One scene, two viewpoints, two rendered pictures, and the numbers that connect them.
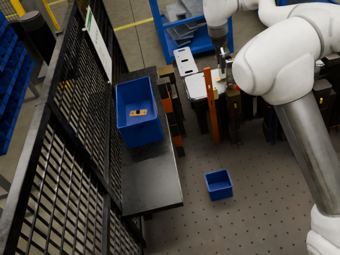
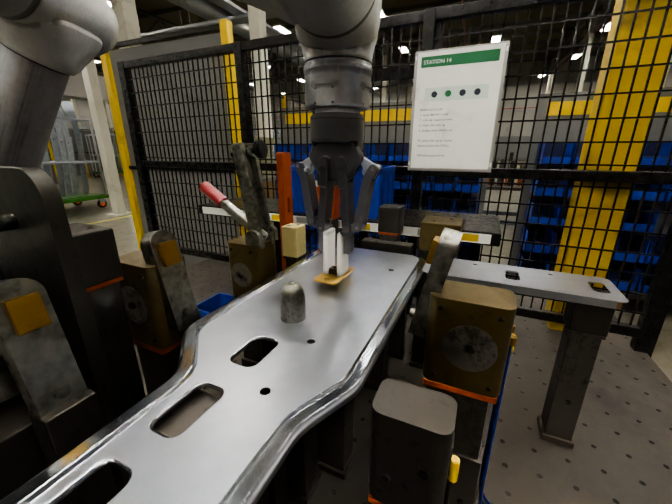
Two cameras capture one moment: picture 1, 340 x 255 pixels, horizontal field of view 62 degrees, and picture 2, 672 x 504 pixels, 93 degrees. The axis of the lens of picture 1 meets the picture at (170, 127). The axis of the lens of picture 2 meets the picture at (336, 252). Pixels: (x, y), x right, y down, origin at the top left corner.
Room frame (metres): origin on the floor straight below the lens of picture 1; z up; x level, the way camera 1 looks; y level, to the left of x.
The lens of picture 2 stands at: (1.32, -0.78, 1.21)
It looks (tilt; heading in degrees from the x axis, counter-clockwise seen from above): 18 degrees down; 111
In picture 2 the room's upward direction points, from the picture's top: straight up
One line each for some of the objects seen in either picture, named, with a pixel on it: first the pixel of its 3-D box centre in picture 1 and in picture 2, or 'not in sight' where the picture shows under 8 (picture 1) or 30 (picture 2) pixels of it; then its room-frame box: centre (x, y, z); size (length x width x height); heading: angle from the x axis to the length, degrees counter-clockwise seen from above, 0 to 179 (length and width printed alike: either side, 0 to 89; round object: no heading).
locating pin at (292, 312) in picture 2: not in sight; (292, 305); (1.14, -0.46, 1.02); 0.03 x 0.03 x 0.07
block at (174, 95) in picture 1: (178, 112); (384, 299); (1.18, -0.07, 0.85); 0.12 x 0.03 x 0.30; 176
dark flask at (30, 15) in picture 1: (44, 40); not in sight; (0.97, 0.32, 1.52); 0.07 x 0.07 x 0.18
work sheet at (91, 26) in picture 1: (98, 46); (453, 112); (1.28, 0.21, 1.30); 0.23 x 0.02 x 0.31; 176
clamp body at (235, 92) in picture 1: (235, 120); (252, 325); (0.97, -0.32, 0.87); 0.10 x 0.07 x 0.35; 176
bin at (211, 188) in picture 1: (218, 185); (220, 317); (0.72, -0.14, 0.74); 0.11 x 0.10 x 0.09; 86
